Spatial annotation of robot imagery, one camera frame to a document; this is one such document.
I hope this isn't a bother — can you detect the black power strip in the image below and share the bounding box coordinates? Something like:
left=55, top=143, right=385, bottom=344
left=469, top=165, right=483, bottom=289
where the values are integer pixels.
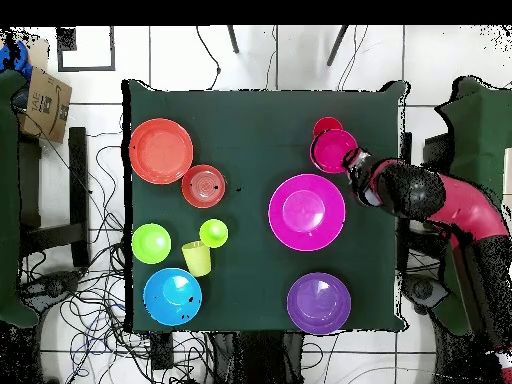
left=149, top=331, right=175, bottom=371

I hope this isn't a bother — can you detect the large magenta bowl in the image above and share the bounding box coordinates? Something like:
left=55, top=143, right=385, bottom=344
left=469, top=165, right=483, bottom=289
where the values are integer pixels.
left=267, top=172, right=347, bottom=252

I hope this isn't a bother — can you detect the black cable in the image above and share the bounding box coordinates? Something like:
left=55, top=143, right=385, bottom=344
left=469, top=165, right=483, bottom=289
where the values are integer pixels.
left=195, top=25, right=222, bottom=91

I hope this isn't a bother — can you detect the black chair frame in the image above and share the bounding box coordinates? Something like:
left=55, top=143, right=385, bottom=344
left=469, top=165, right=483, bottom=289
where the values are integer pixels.
left=17, top=126, right=91, bottom=270

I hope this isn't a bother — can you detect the small crimson pink bowl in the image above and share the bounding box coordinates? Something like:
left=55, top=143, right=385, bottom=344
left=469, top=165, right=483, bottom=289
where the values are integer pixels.
left=309, top=128, right=359, bottom=175

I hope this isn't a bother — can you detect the black robot column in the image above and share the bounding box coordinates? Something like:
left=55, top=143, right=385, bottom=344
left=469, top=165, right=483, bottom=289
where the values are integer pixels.
left=211, top=330, right=305, bottom=384

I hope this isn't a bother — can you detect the small green bowl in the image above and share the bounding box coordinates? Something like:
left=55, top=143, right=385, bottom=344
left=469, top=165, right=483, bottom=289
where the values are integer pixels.
left=130, top=222, right=173, bottom=266

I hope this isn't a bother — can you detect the cardboard box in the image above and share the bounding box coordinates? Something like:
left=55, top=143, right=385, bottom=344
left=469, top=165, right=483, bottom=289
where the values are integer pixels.
left=17, top=66, right=73, bottom=144

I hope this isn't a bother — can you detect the white box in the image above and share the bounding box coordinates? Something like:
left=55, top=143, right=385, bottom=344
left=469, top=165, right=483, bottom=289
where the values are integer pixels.
left=502, top=146, right=512, bottom=197

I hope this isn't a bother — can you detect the small orange bowl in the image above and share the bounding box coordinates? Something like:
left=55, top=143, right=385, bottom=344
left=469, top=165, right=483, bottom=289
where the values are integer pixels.
left=180, top=164, right=227, bottom=210

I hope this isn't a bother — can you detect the black square floor frame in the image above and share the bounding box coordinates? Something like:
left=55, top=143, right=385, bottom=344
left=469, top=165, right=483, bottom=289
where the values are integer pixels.
left=56, top=25, right=116, bottom=73

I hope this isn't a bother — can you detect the red cup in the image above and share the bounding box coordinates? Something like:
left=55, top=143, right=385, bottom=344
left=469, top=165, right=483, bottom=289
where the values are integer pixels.
left=312, top=116, right=344, bottom=139

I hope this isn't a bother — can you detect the yellow cup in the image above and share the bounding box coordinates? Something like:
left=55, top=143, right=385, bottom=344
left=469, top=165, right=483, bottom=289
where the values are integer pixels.
left=181, top=240, right=212, bottom=278

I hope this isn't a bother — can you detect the black tripod leg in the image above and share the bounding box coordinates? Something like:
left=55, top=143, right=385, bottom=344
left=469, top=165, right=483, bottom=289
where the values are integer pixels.
left=326, top=25, right=350, bottom=67
left=226, top=25, right=240, bottom=54

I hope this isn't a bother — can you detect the large orange bowl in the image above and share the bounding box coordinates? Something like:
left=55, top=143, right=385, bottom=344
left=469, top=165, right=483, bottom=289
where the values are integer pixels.
left=128, top=117, right=195, bottom=186

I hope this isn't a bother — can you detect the tangle of black cables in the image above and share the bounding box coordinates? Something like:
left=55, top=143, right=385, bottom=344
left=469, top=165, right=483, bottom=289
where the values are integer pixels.
left=17, top=131, right=209, bottom=384

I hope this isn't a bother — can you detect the blue object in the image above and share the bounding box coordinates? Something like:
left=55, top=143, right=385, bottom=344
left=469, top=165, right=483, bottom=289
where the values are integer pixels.
left=0, top=39, right=33, bottom=81

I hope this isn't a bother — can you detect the lime green cup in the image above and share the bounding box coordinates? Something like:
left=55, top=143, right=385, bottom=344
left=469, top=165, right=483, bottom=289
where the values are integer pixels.
left=198, top=218, right=230, bottom=250

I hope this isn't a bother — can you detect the blue bowl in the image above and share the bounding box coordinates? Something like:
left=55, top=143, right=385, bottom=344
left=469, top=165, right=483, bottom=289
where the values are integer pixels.
left=142, top=266, right=204, bottom=327

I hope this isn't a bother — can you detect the purple bowl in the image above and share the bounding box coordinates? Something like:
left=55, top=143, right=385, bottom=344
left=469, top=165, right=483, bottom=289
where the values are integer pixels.
left=286, top=271, right=353, bottom=336

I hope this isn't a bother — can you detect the green cloth side table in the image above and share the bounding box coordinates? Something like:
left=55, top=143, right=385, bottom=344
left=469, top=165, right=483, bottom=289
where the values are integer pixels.
left=0, top=69, right=41, bottom=329
left=433, top=76, right=512, bottom=336

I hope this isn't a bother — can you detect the dark green tablecloth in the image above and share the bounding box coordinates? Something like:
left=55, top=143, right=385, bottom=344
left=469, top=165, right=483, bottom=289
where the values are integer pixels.
left=121, top=78, right=411, bottom=334

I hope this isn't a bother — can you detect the dark grey pedestal leg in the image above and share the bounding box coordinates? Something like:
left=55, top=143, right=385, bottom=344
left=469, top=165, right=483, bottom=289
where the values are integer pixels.
left=17, top=269, right=83, bottom=305
left=401, top=271, right=449, bottom=317

